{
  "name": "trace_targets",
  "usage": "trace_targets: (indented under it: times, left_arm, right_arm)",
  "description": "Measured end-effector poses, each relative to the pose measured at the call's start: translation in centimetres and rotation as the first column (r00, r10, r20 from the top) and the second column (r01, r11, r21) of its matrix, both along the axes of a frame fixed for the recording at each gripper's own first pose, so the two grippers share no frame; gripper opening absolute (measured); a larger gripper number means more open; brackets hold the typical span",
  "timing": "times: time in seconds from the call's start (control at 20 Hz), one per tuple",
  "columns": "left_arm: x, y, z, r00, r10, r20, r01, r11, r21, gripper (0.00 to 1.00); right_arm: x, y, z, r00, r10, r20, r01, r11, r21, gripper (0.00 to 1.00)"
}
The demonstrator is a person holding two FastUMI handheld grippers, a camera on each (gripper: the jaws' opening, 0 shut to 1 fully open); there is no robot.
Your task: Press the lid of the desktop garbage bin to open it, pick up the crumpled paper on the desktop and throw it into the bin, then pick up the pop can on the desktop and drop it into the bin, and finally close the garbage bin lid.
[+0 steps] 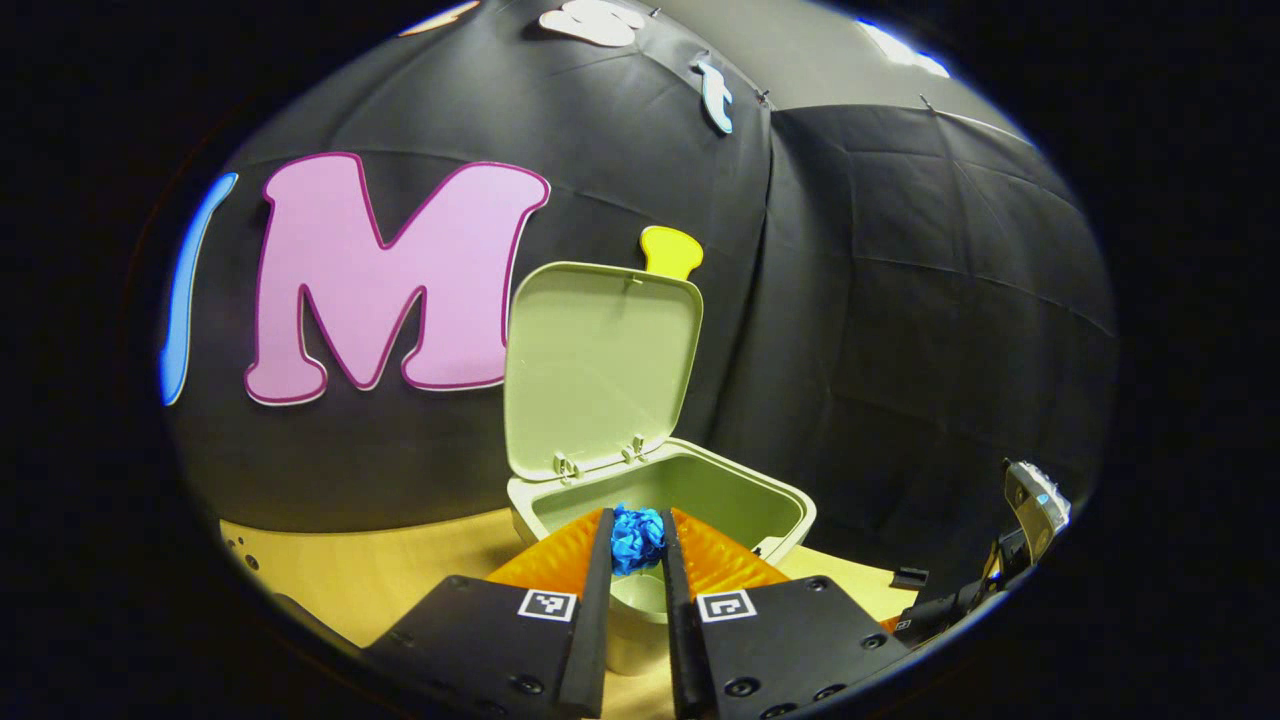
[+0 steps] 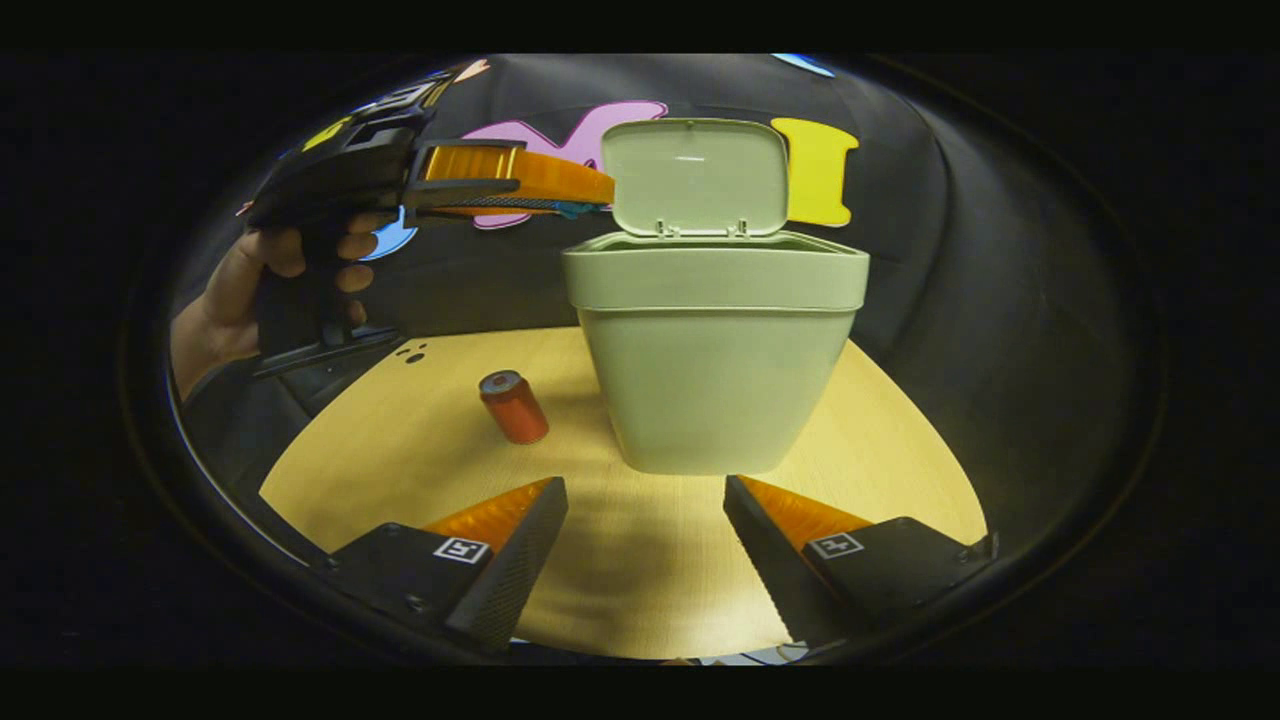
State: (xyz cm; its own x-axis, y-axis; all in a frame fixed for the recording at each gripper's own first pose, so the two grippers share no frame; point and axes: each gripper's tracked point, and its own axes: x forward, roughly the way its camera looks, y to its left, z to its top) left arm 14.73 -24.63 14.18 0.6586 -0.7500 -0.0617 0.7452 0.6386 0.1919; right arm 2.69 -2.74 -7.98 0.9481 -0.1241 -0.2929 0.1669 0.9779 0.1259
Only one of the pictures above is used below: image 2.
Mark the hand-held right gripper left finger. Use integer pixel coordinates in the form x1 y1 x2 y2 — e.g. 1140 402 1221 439
320 477 569 651

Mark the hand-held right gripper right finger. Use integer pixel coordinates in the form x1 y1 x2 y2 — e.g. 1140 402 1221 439
723 475 999 646

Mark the red pop can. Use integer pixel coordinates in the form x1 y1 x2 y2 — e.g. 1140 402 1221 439
478 370 550 446

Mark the pale green desktop garbage bin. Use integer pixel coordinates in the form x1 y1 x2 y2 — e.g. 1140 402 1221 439
562 118 871 476

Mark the wooden desktop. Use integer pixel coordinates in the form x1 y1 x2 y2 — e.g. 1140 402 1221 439
258 325 989 661

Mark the black backdrop cloth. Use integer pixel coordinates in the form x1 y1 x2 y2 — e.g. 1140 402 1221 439
165 55 1166 601

